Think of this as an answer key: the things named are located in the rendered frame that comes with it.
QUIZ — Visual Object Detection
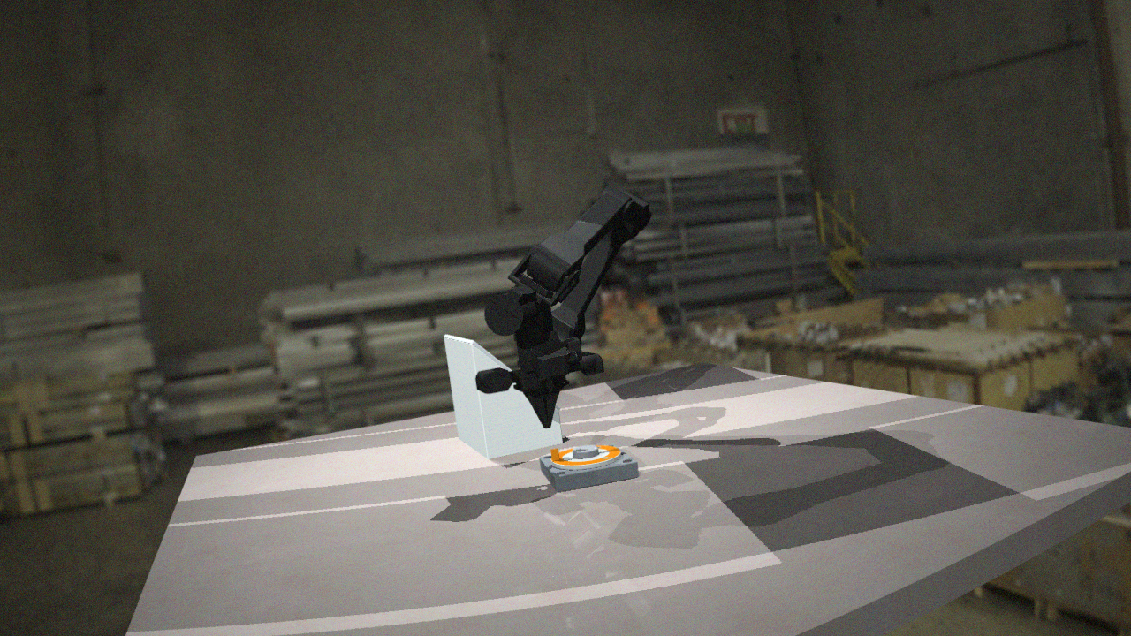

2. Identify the orange round plate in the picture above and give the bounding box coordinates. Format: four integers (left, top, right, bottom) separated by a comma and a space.
550, 446, 621, 470

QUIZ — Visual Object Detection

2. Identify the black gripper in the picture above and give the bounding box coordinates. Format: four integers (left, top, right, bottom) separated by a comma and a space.
475, 323, 604, 428

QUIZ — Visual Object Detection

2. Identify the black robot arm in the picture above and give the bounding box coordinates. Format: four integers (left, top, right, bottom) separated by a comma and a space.
484, 186, 651, 385

